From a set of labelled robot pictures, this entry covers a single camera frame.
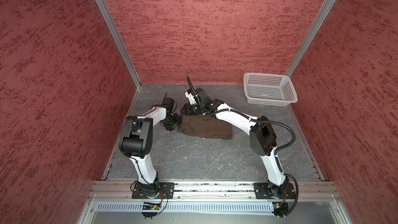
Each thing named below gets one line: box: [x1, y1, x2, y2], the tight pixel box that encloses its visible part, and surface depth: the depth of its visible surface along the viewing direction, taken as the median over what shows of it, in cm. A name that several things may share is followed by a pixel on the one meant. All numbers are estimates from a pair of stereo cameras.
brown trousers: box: [177, 114, 233, 140], surface depth 91 cm
